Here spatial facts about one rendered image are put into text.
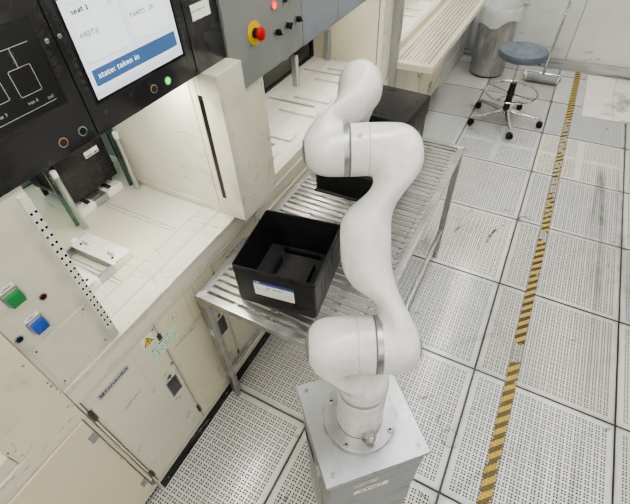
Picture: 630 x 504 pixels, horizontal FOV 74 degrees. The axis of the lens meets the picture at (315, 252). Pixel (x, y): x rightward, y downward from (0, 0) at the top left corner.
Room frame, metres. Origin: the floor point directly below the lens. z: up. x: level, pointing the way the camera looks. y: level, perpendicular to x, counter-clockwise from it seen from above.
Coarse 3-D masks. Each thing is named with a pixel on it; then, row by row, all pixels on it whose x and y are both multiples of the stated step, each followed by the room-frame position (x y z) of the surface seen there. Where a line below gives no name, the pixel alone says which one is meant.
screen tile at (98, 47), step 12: (84, 0) 0.94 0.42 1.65; (96, 0) 0.96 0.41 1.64; (72, 12) 0.91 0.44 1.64; (84, 12) 0.93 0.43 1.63; (96, 12) 0.95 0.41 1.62; (108, 12) 0.98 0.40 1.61; (120, 12) 1.00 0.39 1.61; (72, 24) 0.90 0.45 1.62; (84, 24) 0.92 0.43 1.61; (120, 24) 0.99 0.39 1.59; (96, 36) 0.93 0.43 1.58; (108, 36) 0.96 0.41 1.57; (120, 36) 0.98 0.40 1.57; (84, 48) 0.90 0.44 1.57; (96, 48) 0.92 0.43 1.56; (108, 48) 0.95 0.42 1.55; (120, 48) 0.97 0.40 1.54; (96, 60) 0.91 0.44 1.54
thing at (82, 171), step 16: (96, 144) 1.37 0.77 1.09; (64, 160) 1.25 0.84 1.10; (80, 160) 1.30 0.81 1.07; (96, 160) 1.34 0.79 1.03; (64, 176) 1.23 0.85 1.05; (80, 176) 1.27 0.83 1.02; (96, 176) 1.32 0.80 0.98; (112, 176) 1.37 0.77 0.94; (48, 192) 1.33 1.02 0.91; (80, 192) 1.25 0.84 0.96
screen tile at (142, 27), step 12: (132, 0) 1.04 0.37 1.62; (144, 0) 1.06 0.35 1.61; (156, 0) 1.09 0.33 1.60; (156, 12) 1.09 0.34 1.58; (168, 12) 1.12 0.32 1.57; (132, 24) 1.02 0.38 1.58; (144, 24) 1.05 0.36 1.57; (156, 24) 1.08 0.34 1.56; (168, 24) 1.11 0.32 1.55; (144, 36) 1.04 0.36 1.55
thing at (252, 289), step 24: (264, 216) 1.11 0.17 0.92; (288, 216) 1.10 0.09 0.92; (264, 240) 1.08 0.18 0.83; (288, 240) 1.10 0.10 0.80; (312, 240) 1.07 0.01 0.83; (336, 240) 0.98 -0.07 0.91; (240, 264) 0.92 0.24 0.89; (264, 264) 1.02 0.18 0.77; (288, 264) 1.02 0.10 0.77; (312, 264) 1.01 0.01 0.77; (336, 264) 0.98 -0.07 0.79; (240, 288) 0.87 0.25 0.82; (264, 288) 0.84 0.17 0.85; (288, 288) 0.81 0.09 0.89; (312, 288) 0.78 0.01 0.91; (312, 312) 0.78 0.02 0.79
